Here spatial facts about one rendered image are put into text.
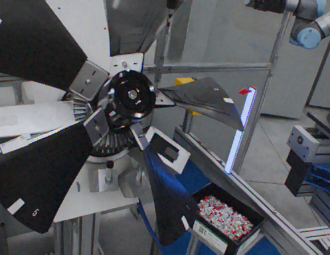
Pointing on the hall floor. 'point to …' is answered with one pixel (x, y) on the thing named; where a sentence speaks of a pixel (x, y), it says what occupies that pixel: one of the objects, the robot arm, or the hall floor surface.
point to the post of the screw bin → (193, 246)
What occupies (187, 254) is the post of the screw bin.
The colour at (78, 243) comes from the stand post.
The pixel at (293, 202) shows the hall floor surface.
